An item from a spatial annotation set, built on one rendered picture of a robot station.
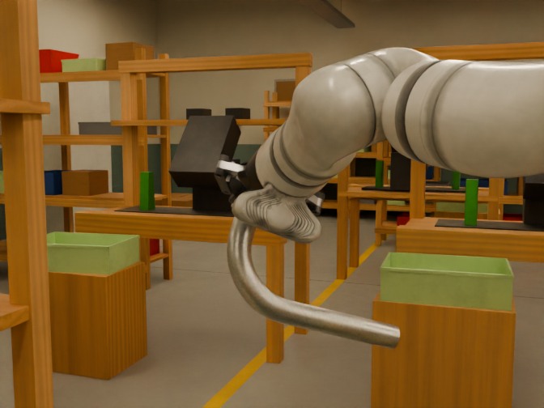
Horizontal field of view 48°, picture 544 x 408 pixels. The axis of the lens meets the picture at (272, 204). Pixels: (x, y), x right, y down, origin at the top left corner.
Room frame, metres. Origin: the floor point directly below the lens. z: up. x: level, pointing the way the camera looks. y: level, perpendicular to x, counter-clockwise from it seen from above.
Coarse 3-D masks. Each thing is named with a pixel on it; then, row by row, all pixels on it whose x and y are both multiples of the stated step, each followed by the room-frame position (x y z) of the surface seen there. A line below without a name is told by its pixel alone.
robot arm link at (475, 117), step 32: (448, 64) 0.39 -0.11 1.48; (480, 64) 0.37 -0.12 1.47; (512, 64) 0.35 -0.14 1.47; (416, 96) 0.39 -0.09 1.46; (448, 96) 0.36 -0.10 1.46; (480, 96) 0.35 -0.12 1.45; (512, 96) 0.33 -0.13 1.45; (416, 128) 0.39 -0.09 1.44; (448, 128) 0.36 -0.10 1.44; (480, 128) 0.34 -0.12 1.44; (512, 128) 0.33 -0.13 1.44; (448, 160) 0.37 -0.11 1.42; (480, 160) 0.35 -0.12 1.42; (512, 160) 0.34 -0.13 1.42
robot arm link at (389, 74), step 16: (400, 48) 0.48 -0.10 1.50; (352, 64) 0.47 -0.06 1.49; (368, 64) 0.47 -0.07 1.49; (384, 64) 0.47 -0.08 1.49; (400, 64) 0.47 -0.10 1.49; (416, 64) 0.42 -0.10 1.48; (432, 64) 0.40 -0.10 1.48; (368, 80) 0.46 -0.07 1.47; (384, 80) 0.46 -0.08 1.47; (400, 80) 0.41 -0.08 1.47; (416, 80) 0.40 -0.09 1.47; (384, 96) 0.46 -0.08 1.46; (400, 96) 0.40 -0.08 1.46; (384, 112) 0.41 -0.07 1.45; (400, 112) 0.40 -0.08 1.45; (384, 128) 0.42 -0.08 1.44; (400, 128) 0.40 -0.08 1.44; (368, 144) 0.48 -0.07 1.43; (400, 144) 0.41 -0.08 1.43; (416, 160) 0.42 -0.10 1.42
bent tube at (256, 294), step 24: (240, 240) 0.74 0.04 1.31; (240, 264) 0.73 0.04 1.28; (240, 288) 0.72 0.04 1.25; (264, 288) 0.73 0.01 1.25; (264, 312) 0.72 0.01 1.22; (288, 312) 0.72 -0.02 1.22; (312, 312) 0.73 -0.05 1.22; (336, 312) 0.75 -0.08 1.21; (360, 336) 0.75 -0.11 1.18; (384, 336) 0.75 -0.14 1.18
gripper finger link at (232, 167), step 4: (220, 160) 0.69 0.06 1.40; (220, 164) 0.69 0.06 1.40; (224, 164) 0.69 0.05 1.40; (228, 164) 0.69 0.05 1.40; (232, 164) 0.69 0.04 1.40; (236, 164) 0.69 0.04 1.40; (224, 168) 0.68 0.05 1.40; (228, 168) 0.68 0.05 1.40; (232, 168) 0.68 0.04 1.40; (236, 168) 0.68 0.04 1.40; (240, 168) 0.68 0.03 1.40; (244, 168) 0.68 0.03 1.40; (228, 172) 0.69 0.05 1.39; (232, 172) 0.69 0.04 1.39; (236, 172) 0.68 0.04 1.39; (228, 176) 0.69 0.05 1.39; (232, 176) 0.70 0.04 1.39; (228, 180) 0.69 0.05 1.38
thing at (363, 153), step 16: (272, 96) 11.34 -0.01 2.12; (272, 112) 11.34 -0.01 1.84; (272, 128) 10.84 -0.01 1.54; (352, 160) 10.85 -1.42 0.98; (336, 176) 10.55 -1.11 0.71; (352, 176) 10.70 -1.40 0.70; (368, 176) 10.70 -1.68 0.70; (432, 176) 10.32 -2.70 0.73; (336, 208) 10.46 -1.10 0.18; (368, 208) 10.28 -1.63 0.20; (400, 208) 10.10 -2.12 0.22; (432, 208) 9.93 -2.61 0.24
